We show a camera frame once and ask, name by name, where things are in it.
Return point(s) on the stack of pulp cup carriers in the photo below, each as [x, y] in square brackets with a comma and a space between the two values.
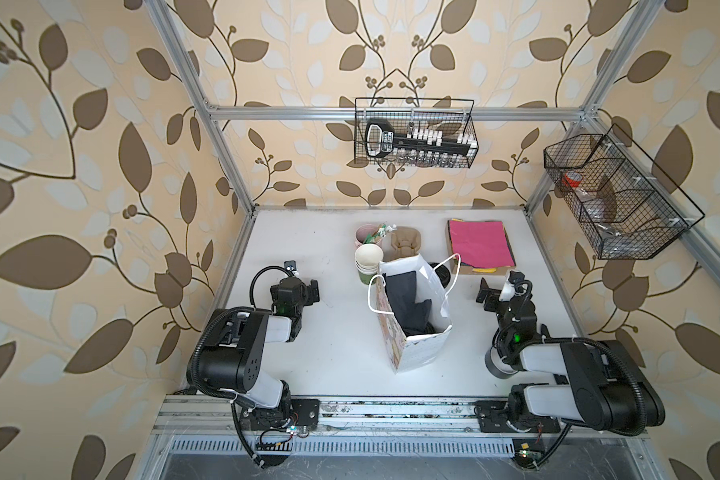
[405, 242]

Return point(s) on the white paper gift bag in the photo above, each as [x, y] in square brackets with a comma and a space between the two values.
[409, 353]

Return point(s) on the stack of paper cups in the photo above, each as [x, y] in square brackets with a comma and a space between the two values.
[367, 260]

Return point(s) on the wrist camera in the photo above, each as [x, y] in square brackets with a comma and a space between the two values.
[513, 286]
[291, 267]

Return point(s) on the black wire basket centre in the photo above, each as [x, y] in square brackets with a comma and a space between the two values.
[448, 115]

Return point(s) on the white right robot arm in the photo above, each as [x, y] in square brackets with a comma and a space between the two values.
[596, 384]

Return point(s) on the black wire basket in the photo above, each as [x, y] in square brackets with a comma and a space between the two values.
[642, 208]
[448, 115]

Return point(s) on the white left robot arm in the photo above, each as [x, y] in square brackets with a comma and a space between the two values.
[227, 361]

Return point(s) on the grey tape roll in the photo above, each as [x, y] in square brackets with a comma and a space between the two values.
[497, 367]

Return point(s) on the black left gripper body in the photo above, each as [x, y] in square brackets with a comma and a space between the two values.
[307, 296]

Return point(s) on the pink cup of sachets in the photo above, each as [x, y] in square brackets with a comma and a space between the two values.
[373, 233]

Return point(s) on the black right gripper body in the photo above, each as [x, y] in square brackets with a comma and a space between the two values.
[499, 308]

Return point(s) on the stack of coloured napkins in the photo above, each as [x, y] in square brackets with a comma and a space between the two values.
[480, 243]

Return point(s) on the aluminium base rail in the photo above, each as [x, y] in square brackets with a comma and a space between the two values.
[352, 426]

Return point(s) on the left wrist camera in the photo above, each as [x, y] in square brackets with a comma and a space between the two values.
[291, 267]

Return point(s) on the black paper napkin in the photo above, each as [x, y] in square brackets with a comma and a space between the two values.
[412, 315]

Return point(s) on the black socket set rack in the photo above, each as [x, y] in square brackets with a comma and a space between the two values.
[380, 140]

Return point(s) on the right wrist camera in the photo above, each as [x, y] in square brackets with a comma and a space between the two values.
[513, 286]

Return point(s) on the plastic bottle red cap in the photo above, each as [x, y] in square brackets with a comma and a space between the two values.
[581, 199]

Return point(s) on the black wire basket right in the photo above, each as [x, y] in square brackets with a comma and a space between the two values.
[642, 208]

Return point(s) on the stack of black cup lids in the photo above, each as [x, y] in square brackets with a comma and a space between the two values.
[443, 273]

